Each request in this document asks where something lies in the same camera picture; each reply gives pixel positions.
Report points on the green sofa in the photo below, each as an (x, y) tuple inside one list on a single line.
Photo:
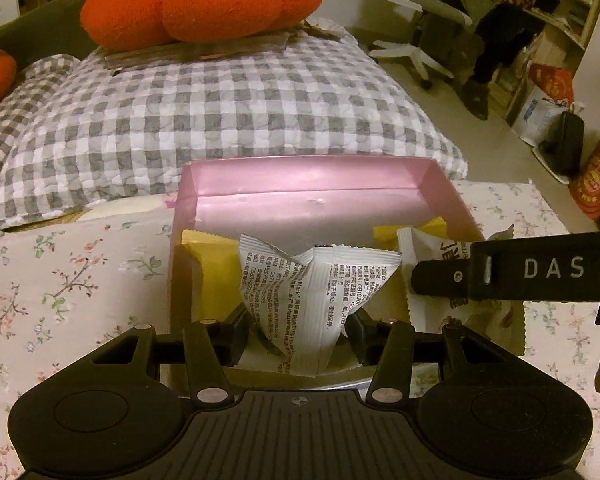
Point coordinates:
[(40, 25)]

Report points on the orange red printed bag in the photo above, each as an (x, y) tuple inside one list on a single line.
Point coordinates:
[(597, 180)]

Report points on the grey checkered pillow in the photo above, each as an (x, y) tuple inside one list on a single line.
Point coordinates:
[(230, 110)]

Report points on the white paper bag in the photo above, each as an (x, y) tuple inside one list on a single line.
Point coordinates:
[(532, 115)]

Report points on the white text-printed snack packet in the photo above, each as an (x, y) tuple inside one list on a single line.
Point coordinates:
[(310, 310)]

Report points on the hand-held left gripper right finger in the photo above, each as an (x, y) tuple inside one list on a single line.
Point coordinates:
[(362, 336)]

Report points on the brown woven mat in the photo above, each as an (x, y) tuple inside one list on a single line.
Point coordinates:
[(205, 51)]

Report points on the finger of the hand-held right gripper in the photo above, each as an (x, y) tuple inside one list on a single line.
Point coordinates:
[(440, 277)]

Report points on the white office chair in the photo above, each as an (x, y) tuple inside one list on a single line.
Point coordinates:
[(430, 5)]

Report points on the white and brown snack packet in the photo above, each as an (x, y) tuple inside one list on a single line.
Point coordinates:
[(426, 247)]

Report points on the cream round cushion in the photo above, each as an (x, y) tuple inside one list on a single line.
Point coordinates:
[(125, 207)]

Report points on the floral printed cloth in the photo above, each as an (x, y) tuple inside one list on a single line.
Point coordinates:
[(55, 285)]

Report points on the wooden bookshelf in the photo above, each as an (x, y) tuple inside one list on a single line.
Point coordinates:
[(580, 5)]

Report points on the large orange pumpkin cushion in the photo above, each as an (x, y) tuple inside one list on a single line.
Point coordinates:
[(205, 5)]

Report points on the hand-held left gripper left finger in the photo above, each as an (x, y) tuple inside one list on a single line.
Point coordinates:
[(232, 336)]

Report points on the yellow snack packet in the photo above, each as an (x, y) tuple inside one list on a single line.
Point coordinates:
[(215, 270), (430, 227)]

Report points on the pink cardboard box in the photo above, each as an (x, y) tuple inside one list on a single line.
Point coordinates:
[(305, 215)]

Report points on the black bag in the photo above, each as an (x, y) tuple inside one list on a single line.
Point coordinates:
[(565, 142)]

